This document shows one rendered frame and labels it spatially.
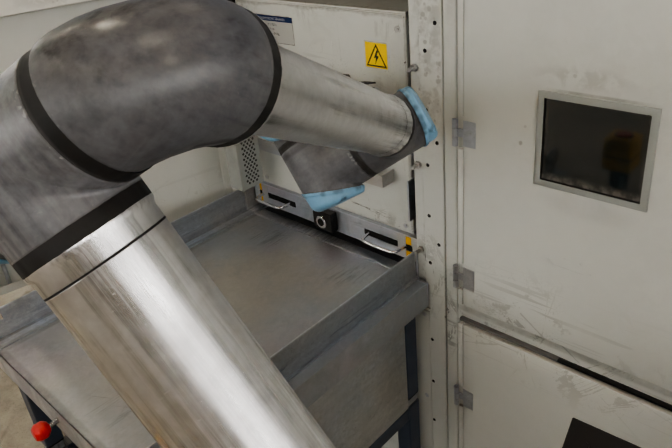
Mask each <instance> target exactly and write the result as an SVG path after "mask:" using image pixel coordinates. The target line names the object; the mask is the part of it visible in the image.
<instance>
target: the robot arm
mask: <svg viewBox="0 0 672 448"><path fill-rule="evenodd" d="M369 84H376V82H370V81H361V82H360V81H357V80H355V79H352V78H351V77H350V75H349V74H341V73H339V72H337V71H335V70H333V69H330V68H328V67H326V66H324V65H321V64H319V63H317V62H315V61H313V60H310V59H308V58H306V57H304V56H301V55H299V54H297V53H295V52H293V51H290V50H288V49H286V48H284V47H282V46H279V45H278V42H277V40H276V38H275V36H274V34H273V33H272V31H271V29H270V28H269V27H268V25H267V24H266V23H265V22H264V21H263V20H262V19H261V18H260V17H259V16H257V15H256V14H255V13H253V12H252V11H250V10H248V9H246V8H244V7H242V6H240V5H238V4H236V3H234V2H231V1H228V0H127V1H123V2H119V3H115V4H112V5H108V6H104V7H100V8H98V9H95V10H92V11H90V12H87V13H85V14H82V15H80V16H77V17H74V18H73V19H71V20H69V21H67V22H65V23H63V24H62V25H60V26H58V27H56V28H54V29H53V30H51V31H49V32H48V33H46V34H45V35H44V36H43V37H42V38H40V39H39V40H38V41H37V42H36V43H35V44H34V45H33V47H32V48H31V49H30V50H29V51H28V52H26V53H25V54H23V55H22V56H21V57H20V58H19V59H18V60H16V61H15V62H14V63H13V64H12V65H11V66H9V67H8V68H7V69H6V70H5V71H4V72H3V73H1V74H0V264H10V265H11V266H12V267H13V268H14V270H15V271H16V272H17V273H18V275H19V276H20V277H21V278H22V280H23V281H24V282H25V283H26V284H29V285H31V286H33V287H34V289H35V290H36V291H37V292H38V294H39V295H40V296H41V297H42V299H43V300H44V301H45V302H46V304H47V305H48V306H49V307H50V309H51V310H52V311H53V312H54V314H55V315H56V316H57V318H58V319H59V320H60V321H61V323H62V324H63V325H64V326H65V328H66V329H67V330H68V331H69V333H70V334H71V335H72V336H73V338H74V339H75V340H76V341H77V343H78V344H79V345H80V346H81V348H82V349H83V350H84V352H85V353H86V354H87V355H88V357H89V358H90V359H91V360H92V362H93V363H94V364H95V365H96V367H97V368H98V369H99V370H100V372H101V373H102V374H103V375H104V377H105V378H106V379H107V380H108V382H109V383H110V384H111V385H112V387H113V388H114V389H115V391H116V392H117V393H118V394H119V396H120V397H121V398H122V399H123V401H124V402H125V403H126V404H127V406H128V407H129V408H130V409H131V411H132V412H133V413H134V414H135V416H136V417H137V418H138V419H139V421H140V422H141V423H142V425H143V426H144V427H145V428H146V430H147V431H148V432H149V433H150V435H151V436H152V437H153V438H154V440H155V441H156V442H157V443H158V445H159V446H160V447H161V448H336V447H335V446H334V445H333V443H332V442H331V440H330V439H329V438H328V436H327V435H326V434H325V432H324V431H323V430H322V428H321V427H320V426H319V424H318V423H317V421H316V420H315V419H314V417H313V416H312V415H311V413H310V412H309V411H308V409H307V408H306V407H305V405H304V404H303V402H302V401H301V400H300V398H299V397H298V396H297V394H296V393H295V392H294V390H293V389H292V387H291V386H290V385H289V383H288V382H287V381H286V379H285V378H284V377H283V375H282V374H281V373H280V371H279V370H278V368H277V367H276V366H275V364H274V363H273V362H272V360H271V359H270V358H269V356H268V355H267V354H266V352H265V351H264V349H263V348H262V347H261V345H260V344H259V343H258V341H257V340H256V339H255V337H254V336H253V335H252V333H251V332H250V330H249V329H248V328H247V326H246V325H245V324H244V322H243V321H242V320H241V318H240V317H239V316H238V314H237V313H236V311H235V310H234V309H233V307H232V306H231V305H230V303H229V302H228V301H227V299H226V298H225V297H224V295H223V294H222V292H221V291H220V290H219V288H218V287H217V286H216V284H215V283H214V282H213V280H212V279H211V278H210V276H209V275H208V273H207V272H206V271H205V269H204V268H203V267H202V265H201V264H200V263H199V261H198V260H197V259H196V257H195V256H194V254H193V253H192V252H191V250H190V249H189V248H188V246H187V245H186V244H185V242H184V241H183V240H182V238H181V237H180V235H179V234H178V233H177V231H176V230H175V229H174V227H173V226H172V225H171V223H170V222H169V221H168V219H167V218H166V216H165V215H164V214H163V212H162V211H161V210H160V208H159V207H158V206H157V204H156V203H155V199H154V195H153V193H152V192H151V190H150V189H149V188H148V186H147V185H146V184H145V182H144V181H143V180H142V178H141V176H140V175H141V174H143V173H144V172H145V171H147V170H148V169H150V168H151V167H152V166H153V165H155V164H157V163H159V162H161V161H163V160H166V159H168V158H170V157H172V156H175V155H178V154H181V153H184V152H187V151H190V150H193V149H197V148H202V147H214V148H220V147H229V146H233V145H236V144H239V143H241V142H243V141H245V140H247V139H248V138H250V137H251V136H253V135H255V136H260V137H261V138H263V139H265V140H268V141H273V142H274V144H275V146H276V147H277V149H278V151H279V153H280V155H281V157H282V158H283V160H284V162H285V164H286V166H287V167H288V169H289V171H290V173H291V174H292V176H293V178H294V180H295V182H296V183H297V185H298V187H299V189H300V190H301V192H302V194H301V195H302V196H303V197H305V199H306V201H307V202H308V204H309V205H310V207H311V209H312V210H314V211H316V212H322V211H324V210H327V209H329V208H332V207H334V206H336V205H338V204H340V203H343V202H345V201H347V200H349V199H351V198H353V197H355V196H357V195H359V194H361V193H363V192H364V191H365V185H364V184H362V183H364V182H366V181H367V180H369V179H371V178H372V177H374V176H375V175H376V174H378V173H380V172H381V171H383V170H385V169H386V168H388V167H390V166H391V165H393V164H395V163H397V162H398V161H400V160H402V159H403V158H405V157H407V156H408V155H410V154H412V153H413V152H415V151H417V150H418V149H420V148H422V147H426V146H427V145H428V144H429V143H430V142H431V141H433V140H434V139H435V138H436V137H437V134H438V132H437V129H436V126H435V124H434V122H433V120H432V118H431V117H430V115H429V113H428V111H427V109H426V108H425V106H424V104H423V103H422V101H421V100H420V98H419V96H418V95H417V93H416V92H415V91H414V89H413V88H411V87H409V86H407V87H405V88H403V89H399V90H397V92H396V93H395V94H393V95H392V94H387V93H384V92H381V91H379V90H377V89H379V88H375V87H370V86H369ZM150 193H151V194H150ZM28 276H29V277H28Z"/></svg>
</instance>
